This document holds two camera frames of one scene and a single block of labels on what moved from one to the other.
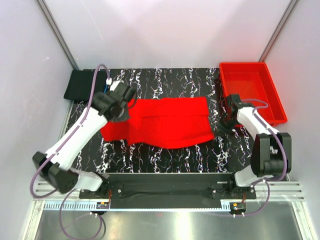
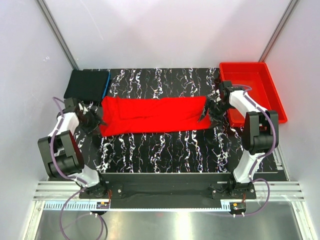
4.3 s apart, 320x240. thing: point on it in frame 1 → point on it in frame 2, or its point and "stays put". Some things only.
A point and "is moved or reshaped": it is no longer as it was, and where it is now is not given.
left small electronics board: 102,205 stays put
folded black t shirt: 80,86 stays put
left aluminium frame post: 58,34 stays put
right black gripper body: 225,121 → 217,111
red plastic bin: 253,80 stays put
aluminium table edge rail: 289,191 stays put
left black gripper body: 124,115 → 88,122
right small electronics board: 237,206 stays put
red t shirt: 162,123 is moved or reshaped
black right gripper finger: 224,131 → 215,123
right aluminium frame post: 278,31 stays put
